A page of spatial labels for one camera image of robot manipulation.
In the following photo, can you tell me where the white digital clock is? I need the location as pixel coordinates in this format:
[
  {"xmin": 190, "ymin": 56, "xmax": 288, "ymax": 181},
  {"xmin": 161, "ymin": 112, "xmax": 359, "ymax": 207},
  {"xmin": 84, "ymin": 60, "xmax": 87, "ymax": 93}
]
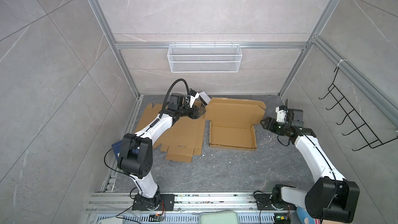
[{"xmin": 199, "ymin": 91, "xmax": 211, "ymax": 106}]

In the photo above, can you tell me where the pale green box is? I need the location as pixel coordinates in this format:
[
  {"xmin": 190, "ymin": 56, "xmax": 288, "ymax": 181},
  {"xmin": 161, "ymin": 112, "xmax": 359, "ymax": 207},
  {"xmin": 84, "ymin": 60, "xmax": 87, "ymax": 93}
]
[{"xmin": 199, "ymin": 211, "xmax": 240, "ymax": 224}]

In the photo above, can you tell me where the pink plush pig toy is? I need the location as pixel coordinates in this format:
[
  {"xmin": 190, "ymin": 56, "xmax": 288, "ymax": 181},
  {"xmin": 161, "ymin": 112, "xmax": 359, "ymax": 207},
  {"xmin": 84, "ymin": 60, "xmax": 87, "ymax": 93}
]
[{"xmin": 296, "ymin": 207, "xmax": 315, "ymax": 224}]

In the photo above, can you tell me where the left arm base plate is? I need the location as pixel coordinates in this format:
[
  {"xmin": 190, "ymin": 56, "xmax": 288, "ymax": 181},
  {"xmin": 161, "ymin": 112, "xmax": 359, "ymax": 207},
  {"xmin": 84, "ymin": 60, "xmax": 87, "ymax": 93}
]
[{"xmin": 132, "ymin": 194, "xmax": 175, "ymax": 211}]

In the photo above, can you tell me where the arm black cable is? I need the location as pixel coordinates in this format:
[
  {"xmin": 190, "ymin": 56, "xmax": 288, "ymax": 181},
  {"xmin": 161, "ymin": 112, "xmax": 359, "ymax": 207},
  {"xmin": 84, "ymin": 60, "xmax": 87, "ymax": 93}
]
[
  {"xmin": 276, "ymin": 99, "xmax": 293, "ymax": 147},
  {"xmin": 103, "ymin": 78, "xmax": 191, "ymax": 176}
]

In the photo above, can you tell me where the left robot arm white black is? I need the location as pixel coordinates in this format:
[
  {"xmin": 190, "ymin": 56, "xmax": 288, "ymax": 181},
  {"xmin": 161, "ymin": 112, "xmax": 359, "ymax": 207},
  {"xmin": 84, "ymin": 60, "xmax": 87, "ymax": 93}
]
[{"xmin": 117, "ymin": 89, "xmax": 205, "ymax": 210}]

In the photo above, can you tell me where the white wire mesh basket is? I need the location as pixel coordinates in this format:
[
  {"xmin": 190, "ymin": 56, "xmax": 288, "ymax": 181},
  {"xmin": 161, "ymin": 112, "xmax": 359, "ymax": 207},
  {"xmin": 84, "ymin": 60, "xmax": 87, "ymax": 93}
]
[{"xmin": 167, "ymin": 44, "xmax": 243, "ymax": 73}]

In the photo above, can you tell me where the aluminium rail base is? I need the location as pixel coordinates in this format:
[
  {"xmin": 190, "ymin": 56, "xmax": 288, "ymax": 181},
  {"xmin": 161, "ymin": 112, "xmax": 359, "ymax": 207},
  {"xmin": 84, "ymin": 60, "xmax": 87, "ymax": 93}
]
[{"xmin": 83, "ymin": 191, "xmax": 301, "ymax": 224}]

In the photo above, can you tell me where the lower flat cardboard sheet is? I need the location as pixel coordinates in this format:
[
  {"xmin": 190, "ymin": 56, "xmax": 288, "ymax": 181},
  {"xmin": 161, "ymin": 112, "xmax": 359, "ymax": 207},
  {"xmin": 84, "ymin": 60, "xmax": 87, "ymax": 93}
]
[{"xmin": 134, "ymin": 101, "xmax": 206, "ymax": 163}]

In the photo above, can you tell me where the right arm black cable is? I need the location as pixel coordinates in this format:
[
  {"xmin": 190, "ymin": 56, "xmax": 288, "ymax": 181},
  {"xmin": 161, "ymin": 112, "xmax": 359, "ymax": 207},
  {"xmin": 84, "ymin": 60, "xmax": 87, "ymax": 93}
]
[{"xmin": 276, "ymin": 99, "xmax": 293, "ymax": 147}]

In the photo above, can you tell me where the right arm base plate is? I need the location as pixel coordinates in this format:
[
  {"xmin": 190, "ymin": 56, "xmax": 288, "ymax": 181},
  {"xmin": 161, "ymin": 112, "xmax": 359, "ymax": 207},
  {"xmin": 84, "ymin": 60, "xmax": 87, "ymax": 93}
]
[{"xmin": 253, "ymin": 192, "xmax": 296, "ymax": 211}]

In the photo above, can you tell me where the cardboard box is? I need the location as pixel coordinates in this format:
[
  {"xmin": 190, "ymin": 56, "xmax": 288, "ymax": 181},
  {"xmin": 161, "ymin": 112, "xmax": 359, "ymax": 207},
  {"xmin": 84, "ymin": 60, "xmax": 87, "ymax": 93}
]
[{"xmin": 205, "ymin": 97, "xmax": 266, "ymax": 150}]

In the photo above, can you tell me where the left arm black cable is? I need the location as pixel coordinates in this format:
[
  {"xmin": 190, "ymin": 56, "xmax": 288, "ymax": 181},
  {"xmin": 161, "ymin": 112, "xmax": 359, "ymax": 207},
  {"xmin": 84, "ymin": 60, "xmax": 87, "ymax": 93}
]
[{"xmin": 103, "ymin": 78, "xmax": 191, "ymax": 176}]

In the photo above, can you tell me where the blue book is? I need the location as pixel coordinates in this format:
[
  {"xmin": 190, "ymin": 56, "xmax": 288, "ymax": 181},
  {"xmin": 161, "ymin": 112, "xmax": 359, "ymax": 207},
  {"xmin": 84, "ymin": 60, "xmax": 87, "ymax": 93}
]
[{"xmin": 112, "ymin": 141, "xmax": 123, "ymax": 162}]

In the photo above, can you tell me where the black wire hook rack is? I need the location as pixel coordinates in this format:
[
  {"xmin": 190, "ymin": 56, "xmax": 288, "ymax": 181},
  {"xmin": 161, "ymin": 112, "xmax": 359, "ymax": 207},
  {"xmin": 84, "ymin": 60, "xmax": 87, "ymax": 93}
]
[{"xmin": 318, "ymin": 67, "xmax": 398, "ymax": 151}]

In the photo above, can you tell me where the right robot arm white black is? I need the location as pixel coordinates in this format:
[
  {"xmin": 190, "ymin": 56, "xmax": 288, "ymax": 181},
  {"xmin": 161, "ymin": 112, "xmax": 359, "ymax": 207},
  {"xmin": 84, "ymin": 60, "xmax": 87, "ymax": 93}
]
[{"xmin": 260, "ymin": 105, "xmax": 360, "ymax": 224}]

